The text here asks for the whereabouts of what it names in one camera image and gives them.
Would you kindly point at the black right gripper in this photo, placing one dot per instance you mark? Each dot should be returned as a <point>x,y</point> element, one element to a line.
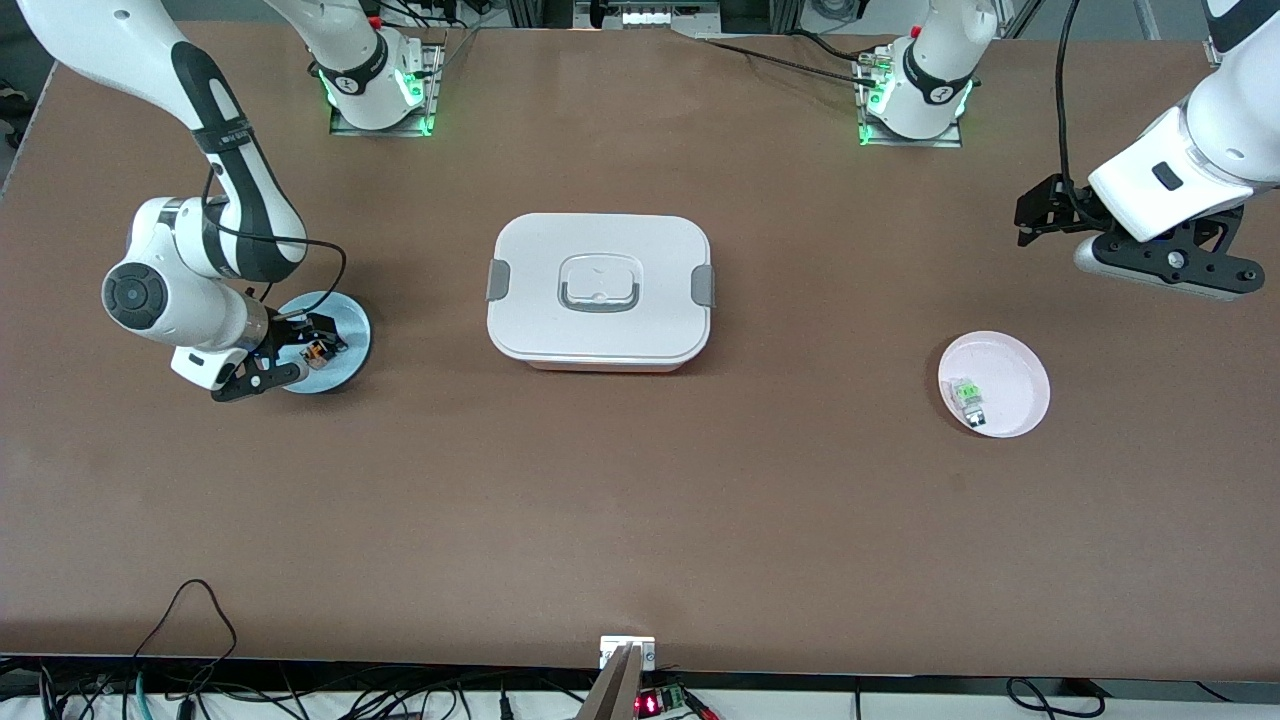
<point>287,331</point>

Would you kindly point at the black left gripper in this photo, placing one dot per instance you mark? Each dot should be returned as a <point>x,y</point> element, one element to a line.
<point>1062,205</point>

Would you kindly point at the orange and black switch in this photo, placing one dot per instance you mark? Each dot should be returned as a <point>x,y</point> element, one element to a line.
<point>317,350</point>

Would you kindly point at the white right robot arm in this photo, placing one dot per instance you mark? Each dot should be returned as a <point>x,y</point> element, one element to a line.
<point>150,300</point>

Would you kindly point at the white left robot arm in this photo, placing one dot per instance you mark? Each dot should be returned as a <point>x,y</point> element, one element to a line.
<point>1220,120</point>

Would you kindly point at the white lidded lunch box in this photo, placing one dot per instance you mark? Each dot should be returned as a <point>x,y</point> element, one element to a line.
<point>600,330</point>

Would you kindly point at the light blue plate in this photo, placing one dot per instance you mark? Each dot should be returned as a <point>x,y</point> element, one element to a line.
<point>352,372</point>

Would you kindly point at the pink plate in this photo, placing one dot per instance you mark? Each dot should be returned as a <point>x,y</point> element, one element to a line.
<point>1010,370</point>

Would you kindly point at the aluminium corner profile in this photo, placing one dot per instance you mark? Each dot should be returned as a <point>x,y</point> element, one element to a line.
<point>1213,52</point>

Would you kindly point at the circuit board with red display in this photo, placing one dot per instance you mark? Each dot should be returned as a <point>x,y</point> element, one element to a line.
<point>660,700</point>

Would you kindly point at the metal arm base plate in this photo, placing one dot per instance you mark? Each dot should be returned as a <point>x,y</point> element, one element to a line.
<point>380,131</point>
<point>910,143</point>

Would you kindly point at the green and clear switch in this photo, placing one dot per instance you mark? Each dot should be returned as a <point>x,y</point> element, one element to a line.
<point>968,397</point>

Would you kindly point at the aluminium frame rail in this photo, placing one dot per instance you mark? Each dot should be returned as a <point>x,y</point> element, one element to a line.
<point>540,12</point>

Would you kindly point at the small white bracket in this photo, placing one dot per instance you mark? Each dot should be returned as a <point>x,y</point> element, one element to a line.
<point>627,647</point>

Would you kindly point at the grey camera mount beam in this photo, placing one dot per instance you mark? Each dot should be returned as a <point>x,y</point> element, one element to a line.
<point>612,690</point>

